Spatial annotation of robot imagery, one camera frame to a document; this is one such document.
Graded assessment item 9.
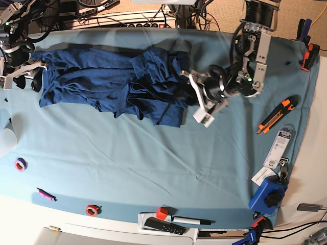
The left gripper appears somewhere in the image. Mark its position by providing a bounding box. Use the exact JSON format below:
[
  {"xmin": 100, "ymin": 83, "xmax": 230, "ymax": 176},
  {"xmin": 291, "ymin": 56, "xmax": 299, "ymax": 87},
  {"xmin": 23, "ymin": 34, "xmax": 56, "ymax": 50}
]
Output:
[{"xmin": 178, "ymin": 70, "xmax": 229, "ymax": 115}]

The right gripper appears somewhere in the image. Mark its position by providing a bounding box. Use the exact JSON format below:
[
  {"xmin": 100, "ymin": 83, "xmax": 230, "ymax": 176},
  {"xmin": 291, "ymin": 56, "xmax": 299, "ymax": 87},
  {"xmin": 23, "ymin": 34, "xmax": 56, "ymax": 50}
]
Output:
[{"xmin": 2, "ymin": 48, "xmax": 48, "ymax": 92}]

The blue t-shirt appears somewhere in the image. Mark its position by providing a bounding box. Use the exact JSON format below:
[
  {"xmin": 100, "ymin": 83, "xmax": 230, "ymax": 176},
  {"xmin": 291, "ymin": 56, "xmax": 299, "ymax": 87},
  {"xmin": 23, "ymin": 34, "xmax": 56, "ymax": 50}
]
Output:
[{"xmin": 31, "ymin": 47, "xmax": 190, "ymax": 128}]

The orange black utility knife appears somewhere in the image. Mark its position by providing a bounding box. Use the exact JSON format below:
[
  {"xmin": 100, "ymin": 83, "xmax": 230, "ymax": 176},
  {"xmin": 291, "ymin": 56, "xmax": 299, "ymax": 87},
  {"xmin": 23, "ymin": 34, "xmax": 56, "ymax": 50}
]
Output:
[{"xmin": 256, "ymin": 94, "xmax": 300, "ymax": 135}]

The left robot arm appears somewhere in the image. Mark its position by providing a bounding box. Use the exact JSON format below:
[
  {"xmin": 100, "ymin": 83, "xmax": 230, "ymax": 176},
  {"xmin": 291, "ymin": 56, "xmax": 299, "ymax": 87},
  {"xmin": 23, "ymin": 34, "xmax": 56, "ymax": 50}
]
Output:
[{"xmin": 182, "ymin": 1, "xmax": 281, "ymax": 115}]

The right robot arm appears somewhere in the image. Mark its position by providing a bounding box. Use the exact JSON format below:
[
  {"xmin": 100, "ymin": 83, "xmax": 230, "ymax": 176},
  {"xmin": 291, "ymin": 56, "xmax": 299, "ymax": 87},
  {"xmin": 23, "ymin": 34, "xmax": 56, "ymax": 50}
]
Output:
[{"xmin": 1, "ymin": 1, "xmax": 61, "ymax": 92}]

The white translucent cup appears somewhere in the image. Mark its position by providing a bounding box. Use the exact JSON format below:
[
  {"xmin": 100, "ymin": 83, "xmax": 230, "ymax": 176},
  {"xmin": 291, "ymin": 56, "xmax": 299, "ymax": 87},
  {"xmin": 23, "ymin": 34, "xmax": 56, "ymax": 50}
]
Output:
[{"xmin": 0, "ymin": 128, "xmax": 17, "ymax": 157}]

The power strip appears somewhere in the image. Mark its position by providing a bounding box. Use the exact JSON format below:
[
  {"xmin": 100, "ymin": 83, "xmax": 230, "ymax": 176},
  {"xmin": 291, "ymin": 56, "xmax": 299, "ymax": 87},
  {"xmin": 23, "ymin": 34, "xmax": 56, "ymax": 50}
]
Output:
[{"xmin": 65, "ymin": 10, "xmax": 176, "ymax": 30}]

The purple tape roll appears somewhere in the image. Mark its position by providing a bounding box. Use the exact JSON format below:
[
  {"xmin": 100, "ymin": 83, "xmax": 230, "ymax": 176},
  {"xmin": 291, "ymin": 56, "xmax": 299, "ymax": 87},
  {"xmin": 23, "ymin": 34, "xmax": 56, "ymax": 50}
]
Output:
[{"xmin": 14, "ymin": 158, "xmax": 27, "ymax": 172}]

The light blue table cloth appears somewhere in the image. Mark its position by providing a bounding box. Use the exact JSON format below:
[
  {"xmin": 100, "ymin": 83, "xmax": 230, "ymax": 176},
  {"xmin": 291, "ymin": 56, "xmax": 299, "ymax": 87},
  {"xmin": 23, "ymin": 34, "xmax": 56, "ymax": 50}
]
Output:
[{"xmin": 1, "ymin": 37, "xmax": 319, "ymax": 229}]

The pink marker pen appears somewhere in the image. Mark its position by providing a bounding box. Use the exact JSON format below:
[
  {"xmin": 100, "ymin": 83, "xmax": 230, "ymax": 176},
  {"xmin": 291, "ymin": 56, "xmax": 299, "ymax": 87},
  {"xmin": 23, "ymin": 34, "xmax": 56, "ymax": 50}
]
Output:
[{"xmin": 36, "ymin": 188, "xmax": 57, "ymax": 202}]

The packaged tool blister card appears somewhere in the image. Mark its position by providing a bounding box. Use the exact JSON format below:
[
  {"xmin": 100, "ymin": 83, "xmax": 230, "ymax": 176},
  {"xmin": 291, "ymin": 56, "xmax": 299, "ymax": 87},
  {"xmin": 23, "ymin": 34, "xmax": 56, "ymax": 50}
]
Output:
[{"xmin": 263, "ymin": 125, "xmax": 293, "ymax": 169}]

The white paper tag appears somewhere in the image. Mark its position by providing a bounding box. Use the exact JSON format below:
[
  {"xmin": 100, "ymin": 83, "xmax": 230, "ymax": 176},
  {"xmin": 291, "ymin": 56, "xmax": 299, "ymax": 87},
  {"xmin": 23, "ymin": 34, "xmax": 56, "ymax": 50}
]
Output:
[{"xmin": 251, "ymin": 167, "xmax": 276, "ymax": 186}]

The red cube block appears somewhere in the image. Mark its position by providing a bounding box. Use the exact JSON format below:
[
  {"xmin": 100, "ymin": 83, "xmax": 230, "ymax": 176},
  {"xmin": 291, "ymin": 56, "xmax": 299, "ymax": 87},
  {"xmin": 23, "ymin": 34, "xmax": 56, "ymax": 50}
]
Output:
[{"xmin": 156, "ymin": 207, "xmax": 169, "ymax": 221}]

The orange black clamp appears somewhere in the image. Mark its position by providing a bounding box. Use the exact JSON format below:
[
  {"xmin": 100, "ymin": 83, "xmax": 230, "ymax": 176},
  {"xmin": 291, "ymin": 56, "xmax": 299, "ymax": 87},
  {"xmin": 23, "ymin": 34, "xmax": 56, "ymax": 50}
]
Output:
[{"xmin": 299, "ymin": 43, "xmax": 320, "ymax": 71}]

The metal keys carabiner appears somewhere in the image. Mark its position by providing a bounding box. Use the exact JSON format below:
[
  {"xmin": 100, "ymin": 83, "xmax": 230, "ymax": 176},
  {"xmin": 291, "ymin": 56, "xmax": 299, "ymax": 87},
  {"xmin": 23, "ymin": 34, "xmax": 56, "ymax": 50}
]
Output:
[{"xmin": 278, "ymin": 157, "xmax": 289, "ymax": 183}]

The white black marker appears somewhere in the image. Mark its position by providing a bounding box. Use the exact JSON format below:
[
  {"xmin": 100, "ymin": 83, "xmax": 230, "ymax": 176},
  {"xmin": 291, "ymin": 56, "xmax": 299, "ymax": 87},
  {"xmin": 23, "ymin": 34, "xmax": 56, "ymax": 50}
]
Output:
[{"xmin": 171, "ymin": 216, "xmax": 213, "ymax": 225}]

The blue black clamp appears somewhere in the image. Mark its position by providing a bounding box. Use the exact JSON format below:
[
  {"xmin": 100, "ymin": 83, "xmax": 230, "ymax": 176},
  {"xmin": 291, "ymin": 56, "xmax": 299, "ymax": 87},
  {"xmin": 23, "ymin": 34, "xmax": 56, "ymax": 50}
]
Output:
[{"xmin": 295, "ymin": 18, "xmax": 312, "ymax": 42}]

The blue box with knob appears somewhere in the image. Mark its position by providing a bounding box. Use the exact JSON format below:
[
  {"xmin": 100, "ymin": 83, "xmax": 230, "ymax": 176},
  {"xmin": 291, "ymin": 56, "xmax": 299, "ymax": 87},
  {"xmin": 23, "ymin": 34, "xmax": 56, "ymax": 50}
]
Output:
[{"xmin": 248, "ymin": 177, "xmax": 287, "ymax": 215}]

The black remote control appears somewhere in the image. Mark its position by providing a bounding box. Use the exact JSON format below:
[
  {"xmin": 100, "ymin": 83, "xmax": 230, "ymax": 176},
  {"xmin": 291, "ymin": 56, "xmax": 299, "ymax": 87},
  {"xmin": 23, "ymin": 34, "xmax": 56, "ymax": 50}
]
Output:
[{"xmin": 145, "ymin": 217, "xmax": 186, "ymax": 235}]

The red tape roll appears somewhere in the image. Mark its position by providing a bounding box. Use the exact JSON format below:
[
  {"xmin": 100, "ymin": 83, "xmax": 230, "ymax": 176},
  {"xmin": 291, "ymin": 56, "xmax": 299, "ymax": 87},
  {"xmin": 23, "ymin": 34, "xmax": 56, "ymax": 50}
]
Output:
[{"xmin": 85, "ymin": 204, "xmax": 102, "ymax": 217}]

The blue orange bottom clamp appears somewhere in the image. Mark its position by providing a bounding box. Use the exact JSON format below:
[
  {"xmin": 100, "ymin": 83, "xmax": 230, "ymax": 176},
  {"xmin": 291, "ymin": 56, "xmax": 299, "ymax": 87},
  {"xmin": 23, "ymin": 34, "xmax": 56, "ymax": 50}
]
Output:
[{"xmin": 232, "ymin": 216, "xmax": 267, "ymax": 245}]

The grey adapter box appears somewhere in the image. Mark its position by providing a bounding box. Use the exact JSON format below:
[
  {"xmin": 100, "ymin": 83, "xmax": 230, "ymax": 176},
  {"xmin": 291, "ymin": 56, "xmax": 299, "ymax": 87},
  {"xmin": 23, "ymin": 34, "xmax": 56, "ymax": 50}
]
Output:
[{"xmin": 297, "ymin": 203, "xmax": 321, "ymax": 212}]

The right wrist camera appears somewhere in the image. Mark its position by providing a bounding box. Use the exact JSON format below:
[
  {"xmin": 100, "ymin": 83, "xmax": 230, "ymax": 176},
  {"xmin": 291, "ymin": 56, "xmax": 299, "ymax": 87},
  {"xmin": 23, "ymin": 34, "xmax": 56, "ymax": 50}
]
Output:
[{"xmin": 0, "ymin": 76, "xmax": 13, "ymax": 90}]

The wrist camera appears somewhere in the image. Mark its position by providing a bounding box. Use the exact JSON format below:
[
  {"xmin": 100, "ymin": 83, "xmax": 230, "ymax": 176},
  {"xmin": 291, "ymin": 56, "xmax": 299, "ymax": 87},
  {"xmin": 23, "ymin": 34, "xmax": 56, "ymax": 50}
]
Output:
[
  {"xmin": 0, "ymin": 76, "xmax": 13, "ymax": 90},
  {"xmin": 193, "ymin": 108, "xmax": 215, "ymax": 128}
]

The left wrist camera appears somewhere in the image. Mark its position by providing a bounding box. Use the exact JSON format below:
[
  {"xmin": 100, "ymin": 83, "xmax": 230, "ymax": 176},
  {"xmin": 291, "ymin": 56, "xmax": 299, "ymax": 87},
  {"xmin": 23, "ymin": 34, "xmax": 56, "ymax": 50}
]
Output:
[{"xmin": 193, "ymin": 108, "xmax": 215, "ymax": 128}]

